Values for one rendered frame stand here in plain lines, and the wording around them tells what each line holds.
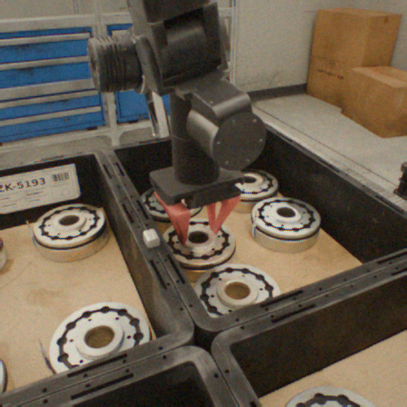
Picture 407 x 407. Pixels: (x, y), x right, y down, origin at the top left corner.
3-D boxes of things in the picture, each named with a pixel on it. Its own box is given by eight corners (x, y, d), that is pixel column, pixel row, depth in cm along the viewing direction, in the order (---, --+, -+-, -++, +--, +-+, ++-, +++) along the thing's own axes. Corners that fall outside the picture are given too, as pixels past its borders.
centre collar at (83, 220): (49, 219, 56) (48, 216, 56) (82, 210, 58) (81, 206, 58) (56, 237, 53) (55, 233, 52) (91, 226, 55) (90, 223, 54)
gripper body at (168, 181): (245, 188, 47) (249, 132, 43) (170, 211, 43) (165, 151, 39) (219, 166, 52) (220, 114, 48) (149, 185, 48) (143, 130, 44)
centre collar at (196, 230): (174, 235, 53) (173, 232, 53) (205, 225, 55) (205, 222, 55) (190, 255, 49) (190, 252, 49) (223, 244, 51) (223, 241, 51)
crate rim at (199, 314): (104, 161, 62) (102, 147, 61) (261, 132, 72) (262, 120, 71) (203, 355, 32) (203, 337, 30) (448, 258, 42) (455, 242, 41)
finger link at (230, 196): (240, 241, 51) (243, 181, 46) (193, 258, 49) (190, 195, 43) (215, 215, 56) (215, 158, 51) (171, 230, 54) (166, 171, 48)
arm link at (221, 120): (208, 6, 39) (131, 34, 37) (272, 21, 30) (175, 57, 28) (228, 112, 46) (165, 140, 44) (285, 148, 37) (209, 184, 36)
